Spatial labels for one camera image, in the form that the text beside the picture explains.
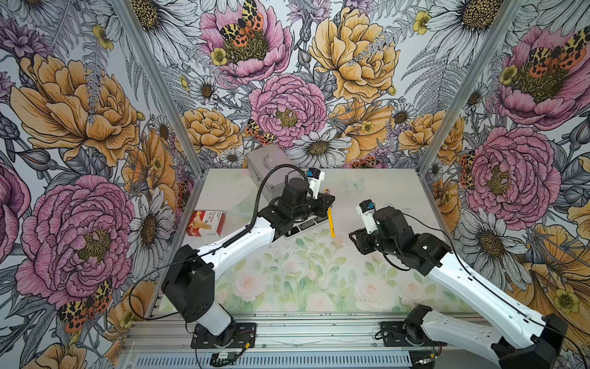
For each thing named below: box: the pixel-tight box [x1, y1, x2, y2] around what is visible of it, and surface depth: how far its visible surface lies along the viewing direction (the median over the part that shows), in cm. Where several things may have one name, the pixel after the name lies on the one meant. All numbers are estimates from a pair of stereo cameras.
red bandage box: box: [185, 209, 227, 237], surface depth 99 cm
